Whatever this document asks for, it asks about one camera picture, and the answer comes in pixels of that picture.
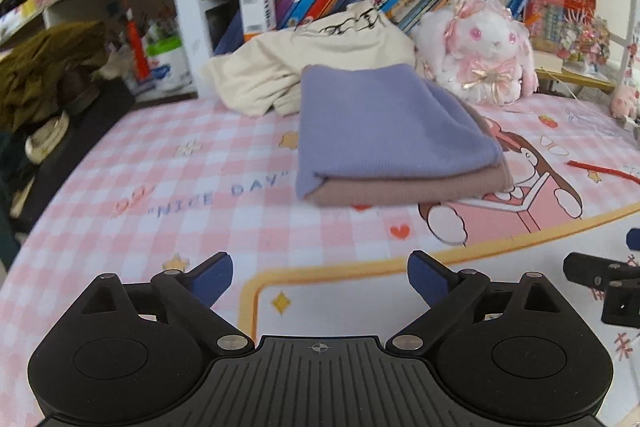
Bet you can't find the red string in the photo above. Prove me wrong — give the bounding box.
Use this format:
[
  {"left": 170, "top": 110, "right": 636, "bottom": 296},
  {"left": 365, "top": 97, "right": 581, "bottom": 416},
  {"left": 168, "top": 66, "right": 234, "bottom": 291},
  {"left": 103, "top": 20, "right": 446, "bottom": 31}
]
[{"left": 566, "top": 159, "right": 640, "bottom": 184}]

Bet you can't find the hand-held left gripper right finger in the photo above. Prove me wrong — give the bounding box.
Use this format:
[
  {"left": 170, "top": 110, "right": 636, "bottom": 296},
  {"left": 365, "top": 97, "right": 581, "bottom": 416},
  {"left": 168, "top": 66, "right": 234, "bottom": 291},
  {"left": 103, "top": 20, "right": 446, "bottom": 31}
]
[{"left": 385, "top": 250, "right": 576, "bottom": 358}]

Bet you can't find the pink checked bedsheet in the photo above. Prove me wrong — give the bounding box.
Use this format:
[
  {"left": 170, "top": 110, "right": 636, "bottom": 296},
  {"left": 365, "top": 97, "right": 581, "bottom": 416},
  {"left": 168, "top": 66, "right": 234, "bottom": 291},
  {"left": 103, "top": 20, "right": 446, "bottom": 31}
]
[{"left": 0, "top": 87, "right": 640, "bottom": 427}]

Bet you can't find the white jar with green lid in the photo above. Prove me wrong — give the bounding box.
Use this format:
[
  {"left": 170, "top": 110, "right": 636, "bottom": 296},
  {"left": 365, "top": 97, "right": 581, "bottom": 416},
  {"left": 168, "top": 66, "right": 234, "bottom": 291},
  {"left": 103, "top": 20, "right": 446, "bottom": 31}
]
[{"left": 145, "top": 36, "right": 193, "bottom": 94}]

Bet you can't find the small pink plush toy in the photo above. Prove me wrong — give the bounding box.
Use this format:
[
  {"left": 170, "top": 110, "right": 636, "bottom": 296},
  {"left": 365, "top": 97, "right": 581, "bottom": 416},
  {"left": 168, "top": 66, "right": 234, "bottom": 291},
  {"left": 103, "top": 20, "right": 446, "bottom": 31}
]
[{"left": 609, "top": 83, "right": 640, "bottom": 120}]

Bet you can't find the cream printed garment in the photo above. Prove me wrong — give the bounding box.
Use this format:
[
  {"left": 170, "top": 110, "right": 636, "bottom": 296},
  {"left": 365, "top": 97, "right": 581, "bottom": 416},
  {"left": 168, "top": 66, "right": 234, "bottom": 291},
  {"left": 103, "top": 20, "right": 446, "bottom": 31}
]
[{"left": 197, "top": 0, "right": 417, "bottom": 118}]

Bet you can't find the orange and white box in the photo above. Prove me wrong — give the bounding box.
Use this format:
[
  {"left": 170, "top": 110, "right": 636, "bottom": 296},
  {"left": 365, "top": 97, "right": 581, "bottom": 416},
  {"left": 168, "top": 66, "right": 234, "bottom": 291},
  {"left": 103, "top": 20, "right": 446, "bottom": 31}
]
[{"left": 237, "top": 0, "right": 277, "bottom": 44}]

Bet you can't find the black side table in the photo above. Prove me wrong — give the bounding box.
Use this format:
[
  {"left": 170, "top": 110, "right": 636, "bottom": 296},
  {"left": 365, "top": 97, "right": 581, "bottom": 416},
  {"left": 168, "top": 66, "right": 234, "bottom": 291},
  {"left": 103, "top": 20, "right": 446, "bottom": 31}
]
[{"left": 10, "top": 77, "right": 136, "bottom": 235}]

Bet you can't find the red boxed book set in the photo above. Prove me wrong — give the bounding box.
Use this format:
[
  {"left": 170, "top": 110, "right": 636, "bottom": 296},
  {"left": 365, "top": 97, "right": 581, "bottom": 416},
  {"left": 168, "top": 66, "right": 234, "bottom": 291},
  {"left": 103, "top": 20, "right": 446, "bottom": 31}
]
[{"left": 525, "top": 0, "right": 598, "bottom": 55}]

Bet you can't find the dark brown shoe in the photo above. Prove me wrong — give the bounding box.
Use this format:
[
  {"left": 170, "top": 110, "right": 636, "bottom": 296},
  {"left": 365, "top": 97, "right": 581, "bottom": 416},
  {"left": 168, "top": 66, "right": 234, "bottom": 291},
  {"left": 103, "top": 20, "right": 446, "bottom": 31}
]
[{"left": 60, "top": 69, "right": 103, "bottom": 115}]

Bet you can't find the dark green cloth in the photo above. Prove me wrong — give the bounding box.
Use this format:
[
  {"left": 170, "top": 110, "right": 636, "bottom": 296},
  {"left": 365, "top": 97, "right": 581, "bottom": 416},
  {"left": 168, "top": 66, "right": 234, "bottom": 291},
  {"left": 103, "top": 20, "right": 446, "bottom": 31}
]
[{"left": 0, "top": 132, "right": 36, "bottom": 273}]

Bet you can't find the white and pink plush bunny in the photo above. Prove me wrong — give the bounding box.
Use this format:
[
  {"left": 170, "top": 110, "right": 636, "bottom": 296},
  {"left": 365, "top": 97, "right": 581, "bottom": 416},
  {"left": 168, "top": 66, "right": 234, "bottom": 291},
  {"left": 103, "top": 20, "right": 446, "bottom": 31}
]
[{"left": 411, "top": 0, "right": 540, "bottom": 108}]

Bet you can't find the pink flower decoration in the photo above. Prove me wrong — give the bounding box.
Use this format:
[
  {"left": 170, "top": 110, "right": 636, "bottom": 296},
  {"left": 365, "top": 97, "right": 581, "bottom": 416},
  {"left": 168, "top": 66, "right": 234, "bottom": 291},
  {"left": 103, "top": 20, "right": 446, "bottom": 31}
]
[{"left": 555, "top": 16, "right": 612, "bottom": 64}]

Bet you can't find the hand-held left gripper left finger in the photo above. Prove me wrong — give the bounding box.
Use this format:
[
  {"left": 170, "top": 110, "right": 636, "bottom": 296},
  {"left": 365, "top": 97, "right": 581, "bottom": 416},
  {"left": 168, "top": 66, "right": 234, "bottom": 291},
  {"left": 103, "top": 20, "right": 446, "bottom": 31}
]
[{"left": 65, "top": 251, "right": 255, "bottom": 358}]

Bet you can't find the bunch of pens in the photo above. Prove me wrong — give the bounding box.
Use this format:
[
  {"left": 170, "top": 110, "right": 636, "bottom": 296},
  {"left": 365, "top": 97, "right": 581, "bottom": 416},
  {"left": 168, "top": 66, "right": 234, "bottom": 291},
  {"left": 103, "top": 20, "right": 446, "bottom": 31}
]
[{"left": 145, "top": 14, "right": 178, "bottom": 42}]

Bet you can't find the olive green garment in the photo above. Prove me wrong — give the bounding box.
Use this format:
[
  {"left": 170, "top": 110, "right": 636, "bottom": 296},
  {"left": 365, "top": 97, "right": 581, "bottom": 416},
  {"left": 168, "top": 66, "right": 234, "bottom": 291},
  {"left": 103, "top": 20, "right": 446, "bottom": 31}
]
[{"left": 0, "top": 21, "right": 108, "bottom": 132}]

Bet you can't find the red orange bottle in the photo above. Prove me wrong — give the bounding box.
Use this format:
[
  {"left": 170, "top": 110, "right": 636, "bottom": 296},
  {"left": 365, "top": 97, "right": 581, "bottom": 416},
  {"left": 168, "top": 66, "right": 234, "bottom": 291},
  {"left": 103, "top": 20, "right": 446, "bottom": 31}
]
[{"left": 125, "top": 7, "right": 151, "bottom": 82}]

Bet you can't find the purple and pink sweater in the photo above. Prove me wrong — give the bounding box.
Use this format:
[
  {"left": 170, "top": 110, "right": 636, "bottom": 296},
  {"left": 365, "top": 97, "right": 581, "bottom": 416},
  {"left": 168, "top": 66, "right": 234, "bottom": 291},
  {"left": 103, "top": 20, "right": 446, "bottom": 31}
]
[{"left": 295, "top": 63, "right": 513, "bottom": 208}]

